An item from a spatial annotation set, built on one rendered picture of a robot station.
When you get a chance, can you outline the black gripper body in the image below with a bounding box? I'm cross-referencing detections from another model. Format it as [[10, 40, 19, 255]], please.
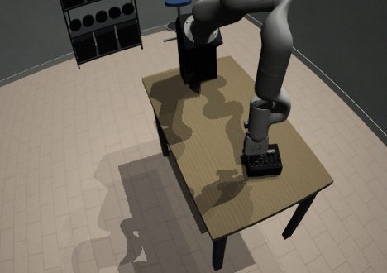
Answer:
[[243, 133, 269, 156]]

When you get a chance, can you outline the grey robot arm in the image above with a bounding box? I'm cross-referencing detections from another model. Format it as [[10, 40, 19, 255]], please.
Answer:
[[184, 0, 293, 140]]

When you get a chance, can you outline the black lighting desk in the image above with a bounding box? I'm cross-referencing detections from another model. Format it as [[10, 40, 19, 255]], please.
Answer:
[[245, 144, 283, 177]]

